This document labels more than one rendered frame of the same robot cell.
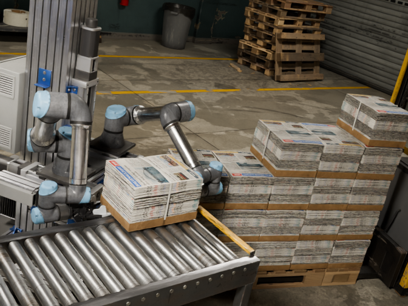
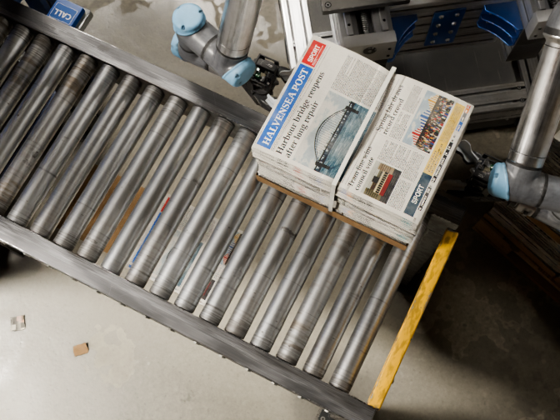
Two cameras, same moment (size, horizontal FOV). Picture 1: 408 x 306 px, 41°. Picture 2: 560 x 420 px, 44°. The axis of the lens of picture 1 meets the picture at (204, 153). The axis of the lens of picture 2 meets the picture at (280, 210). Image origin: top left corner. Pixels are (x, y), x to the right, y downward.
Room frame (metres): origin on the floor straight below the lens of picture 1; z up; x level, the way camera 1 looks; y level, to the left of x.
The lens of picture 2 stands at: (1.96, -0.26, 2.35)
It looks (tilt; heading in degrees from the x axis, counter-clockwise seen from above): 74 degrees down; 73
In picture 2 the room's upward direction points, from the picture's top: 6 degrees counter-clockwise
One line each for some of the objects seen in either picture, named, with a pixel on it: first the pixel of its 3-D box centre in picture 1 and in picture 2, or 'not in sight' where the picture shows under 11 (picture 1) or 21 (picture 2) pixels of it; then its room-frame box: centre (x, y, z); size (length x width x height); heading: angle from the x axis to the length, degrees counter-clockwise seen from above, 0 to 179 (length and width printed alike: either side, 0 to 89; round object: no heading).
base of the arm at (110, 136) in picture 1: (112, 135); not in sight; (3.00, 0.56, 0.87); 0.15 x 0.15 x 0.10
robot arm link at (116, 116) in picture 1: (116, 117); not in sight; (3.01, 0.55, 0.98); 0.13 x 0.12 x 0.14; 142
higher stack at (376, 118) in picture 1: (350, 191); not in sight; (3.43, -1.05, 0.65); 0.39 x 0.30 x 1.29; 23
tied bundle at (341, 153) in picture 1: (325, 150); not in sight; (3.31, -0.77, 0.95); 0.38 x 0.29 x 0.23; 23
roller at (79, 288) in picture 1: (65, 269); (110, 166); (1.76, 0.44, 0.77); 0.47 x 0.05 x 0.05; 41
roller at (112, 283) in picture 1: (95, 262); (157, 188); (1.85, 0.34, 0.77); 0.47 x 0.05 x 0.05; 41
